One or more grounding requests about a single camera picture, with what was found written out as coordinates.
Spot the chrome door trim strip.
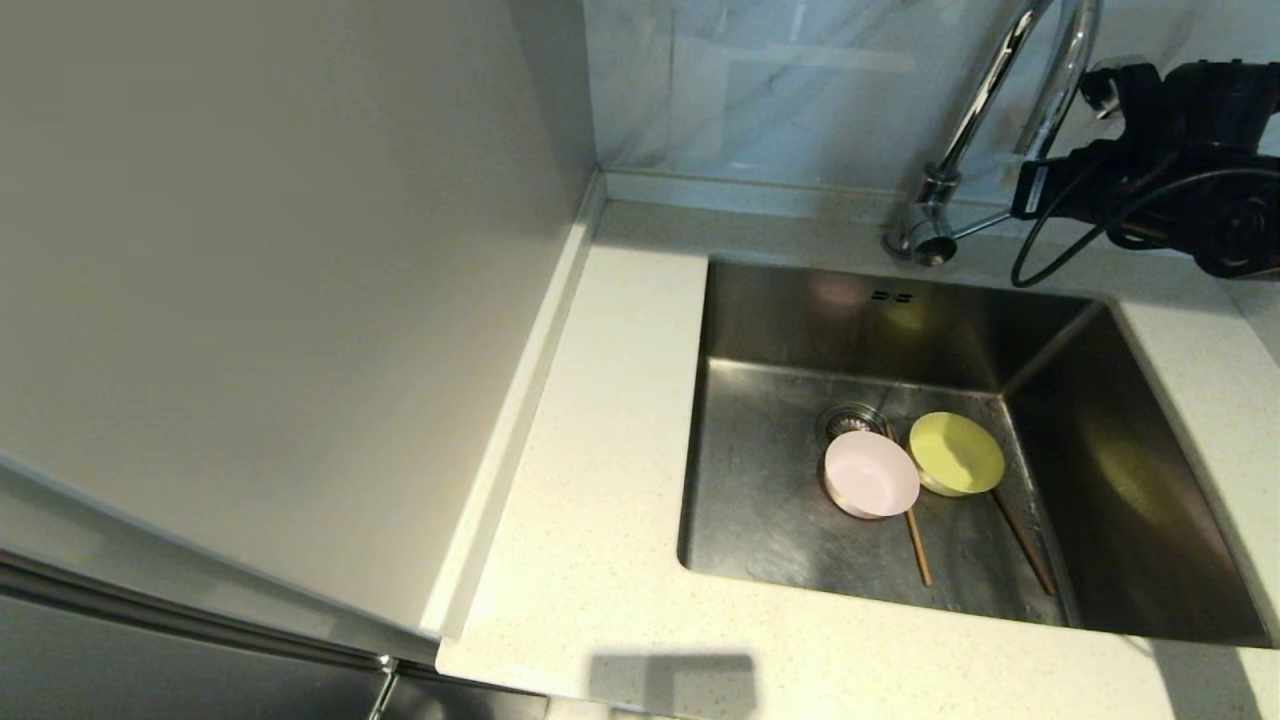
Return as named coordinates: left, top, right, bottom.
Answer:
left=0, top=540, right=396, bottom=673

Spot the chrome cabinet handle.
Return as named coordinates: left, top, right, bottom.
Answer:
left=368, top=655, right=401, bottom=720

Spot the pink plastic bowl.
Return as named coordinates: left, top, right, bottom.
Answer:
left=822, top=430, right=921, bottom=521

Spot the grey tall cabinet door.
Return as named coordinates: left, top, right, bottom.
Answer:
left=0, top=440, right=441, bottom=720

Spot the chrome gooseneck faucet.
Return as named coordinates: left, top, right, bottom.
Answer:
left=882, top=0, right=1103, bottom=269

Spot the grey base cabinet front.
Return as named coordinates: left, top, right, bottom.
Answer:
left=385, top=665, right=551, bottom=720

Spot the yellow plastic bowl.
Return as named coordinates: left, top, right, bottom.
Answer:
left=907, top=411, right=1007, bottom=498

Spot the stainless steel sink basin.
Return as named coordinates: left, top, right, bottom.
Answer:
left=678, top=255, right=1278, bottom=649

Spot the wooden chopstick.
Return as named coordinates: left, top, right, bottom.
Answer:
left=883, top=420, right=934, bottom=588
left=992, top=487, right=1058, bottom=597

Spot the beige tall cabinet side panel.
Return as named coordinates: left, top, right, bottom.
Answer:
left=0, top=0, right=601, bottom=641

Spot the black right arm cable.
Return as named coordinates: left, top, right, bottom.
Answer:
left=1010, top=165, right=1280, bottom=289

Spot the round metal drain strainer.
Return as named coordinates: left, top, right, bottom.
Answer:
left=815, top=402, right=891, bottom=446

